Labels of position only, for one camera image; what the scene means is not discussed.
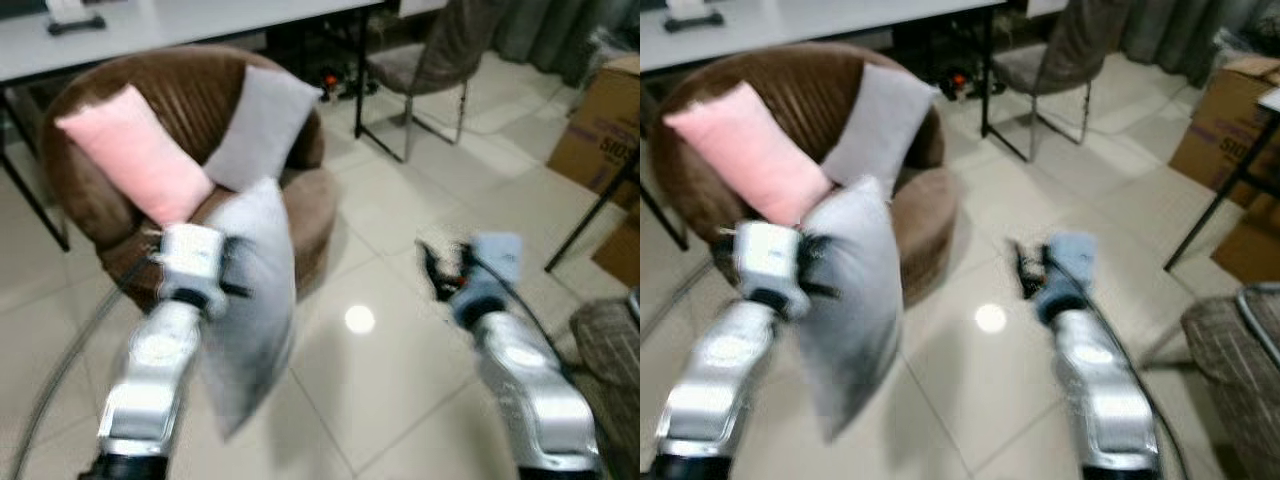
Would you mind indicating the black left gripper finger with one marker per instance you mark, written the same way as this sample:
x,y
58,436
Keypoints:
x,y
824,250
824,291
241,251
240,291

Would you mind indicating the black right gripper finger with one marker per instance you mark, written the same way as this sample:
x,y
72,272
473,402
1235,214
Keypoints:
x,y
429,254
1026,283
438,286
1022,253

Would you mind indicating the grey square pillow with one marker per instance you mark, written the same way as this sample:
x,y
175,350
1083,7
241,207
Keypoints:
x,y
850,330
885,125
265,125
255,330

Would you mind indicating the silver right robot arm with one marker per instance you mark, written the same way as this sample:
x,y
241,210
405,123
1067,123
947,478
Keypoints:
x,y
1100,390
530,390

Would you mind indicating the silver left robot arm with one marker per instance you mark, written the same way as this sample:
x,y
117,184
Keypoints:
x,y
150,380
715,390

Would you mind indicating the pink rectangular pillow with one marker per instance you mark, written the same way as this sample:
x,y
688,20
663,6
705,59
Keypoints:
x,y
130,150
750,150

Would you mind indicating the brown round velvet sofa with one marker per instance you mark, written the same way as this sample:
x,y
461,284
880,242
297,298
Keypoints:
x,y
180,85
800,85

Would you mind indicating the red and black floor device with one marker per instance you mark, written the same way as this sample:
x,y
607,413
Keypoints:
x,y
957,80
328,80

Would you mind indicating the small plain cardboard box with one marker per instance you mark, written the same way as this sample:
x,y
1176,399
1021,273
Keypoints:
x,y
620,250
1250,245

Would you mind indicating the plaid fabric ottoman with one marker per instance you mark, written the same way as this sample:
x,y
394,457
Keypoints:
x,y
610,350
1240,380

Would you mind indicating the brown metal-legged dining chair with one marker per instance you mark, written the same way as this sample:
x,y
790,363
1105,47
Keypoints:
x,y
440,50
1070,50

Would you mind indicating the large printed cardboard box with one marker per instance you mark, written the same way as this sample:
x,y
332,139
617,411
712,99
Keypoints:
x,y
600,130
1225,120

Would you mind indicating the grey curtain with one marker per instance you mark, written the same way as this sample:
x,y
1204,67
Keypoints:
x,y
1170,30
550,30

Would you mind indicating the black desktop device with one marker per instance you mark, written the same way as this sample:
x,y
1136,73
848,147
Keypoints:
x,y
693,20
75,22

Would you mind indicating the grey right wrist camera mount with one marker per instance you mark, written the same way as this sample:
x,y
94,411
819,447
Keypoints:
x,y
495,260
1070,260

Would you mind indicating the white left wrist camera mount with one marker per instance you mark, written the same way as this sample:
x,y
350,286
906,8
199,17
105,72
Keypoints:
x,y
190,255
768,260

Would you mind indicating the black frame side table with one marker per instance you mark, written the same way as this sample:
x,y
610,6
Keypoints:
x,y
1215,194
590,214

